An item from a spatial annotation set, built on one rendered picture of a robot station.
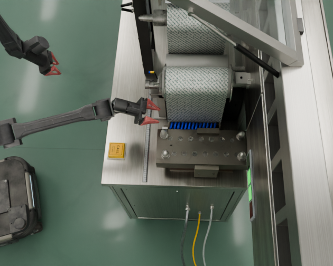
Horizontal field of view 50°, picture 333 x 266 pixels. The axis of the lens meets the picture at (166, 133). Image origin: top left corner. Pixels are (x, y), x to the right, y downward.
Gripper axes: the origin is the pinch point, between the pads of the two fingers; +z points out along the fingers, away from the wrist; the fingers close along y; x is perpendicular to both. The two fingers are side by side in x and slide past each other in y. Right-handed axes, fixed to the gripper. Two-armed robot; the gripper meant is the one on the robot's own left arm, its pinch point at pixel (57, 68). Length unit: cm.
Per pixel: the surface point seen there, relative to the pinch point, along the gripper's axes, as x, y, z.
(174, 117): -41, -43, 19
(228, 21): -85, -60, -43
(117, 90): -14.5, -11.6, 23.8
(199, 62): -62, -30, 12
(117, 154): -9, -47, 18
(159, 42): -40, 11, 38
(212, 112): -57, -48, 22
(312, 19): -106, -38, 12
